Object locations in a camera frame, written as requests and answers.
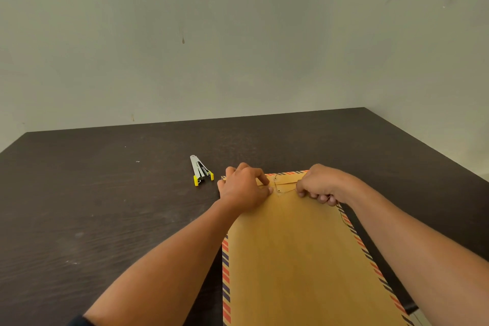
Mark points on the person's left forearm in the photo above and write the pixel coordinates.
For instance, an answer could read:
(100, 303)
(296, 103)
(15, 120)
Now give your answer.
(168, 272)

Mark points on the person's right forearm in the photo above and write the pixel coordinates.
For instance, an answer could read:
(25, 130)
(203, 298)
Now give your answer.
(420, 257)

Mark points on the person's left hand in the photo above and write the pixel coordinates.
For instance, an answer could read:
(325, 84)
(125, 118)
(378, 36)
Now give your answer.
(244, 190)

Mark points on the person's right hand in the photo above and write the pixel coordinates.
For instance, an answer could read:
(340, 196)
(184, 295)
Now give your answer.
(324, 184)

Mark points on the grey stapler with yellow ends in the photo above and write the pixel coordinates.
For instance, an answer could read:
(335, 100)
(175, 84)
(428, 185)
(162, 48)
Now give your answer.
(200, 172)

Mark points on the brown envelope with striped border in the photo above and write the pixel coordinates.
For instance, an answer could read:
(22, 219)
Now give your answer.
(302, 261)

